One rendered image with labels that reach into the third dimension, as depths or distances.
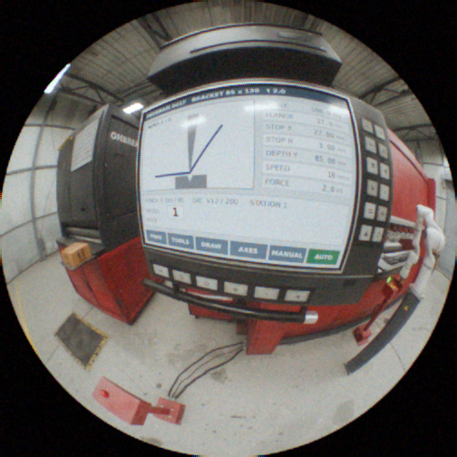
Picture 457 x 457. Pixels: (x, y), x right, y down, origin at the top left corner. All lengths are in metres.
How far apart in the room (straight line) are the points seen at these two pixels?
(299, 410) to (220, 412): 0.62
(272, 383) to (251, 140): 1.53
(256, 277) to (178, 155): 0.22
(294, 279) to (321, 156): 0.17
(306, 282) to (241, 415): 1.32
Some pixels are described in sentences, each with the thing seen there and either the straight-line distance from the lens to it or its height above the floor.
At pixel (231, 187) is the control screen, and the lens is 0.17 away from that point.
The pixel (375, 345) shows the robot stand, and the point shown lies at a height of 0.47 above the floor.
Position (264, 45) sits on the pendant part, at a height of 1.76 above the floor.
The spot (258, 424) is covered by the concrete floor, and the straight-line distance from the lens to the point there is 1.45.
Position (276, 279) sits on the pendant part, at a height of 1.30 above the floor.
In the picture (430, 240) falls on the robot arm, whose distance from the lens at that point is 1.18.
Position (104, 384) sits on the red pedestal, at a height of 0.80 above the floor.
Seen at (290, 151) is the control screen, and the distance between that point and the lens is 0.18.
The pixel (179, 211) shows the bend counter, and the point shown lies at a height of 1.39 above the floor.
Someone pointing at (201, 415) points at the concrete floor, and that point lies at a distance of 1.43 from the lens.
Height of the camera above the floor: 1.42
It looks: 15 degrees down
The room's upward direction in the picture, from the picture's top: 2 degrees clockwise
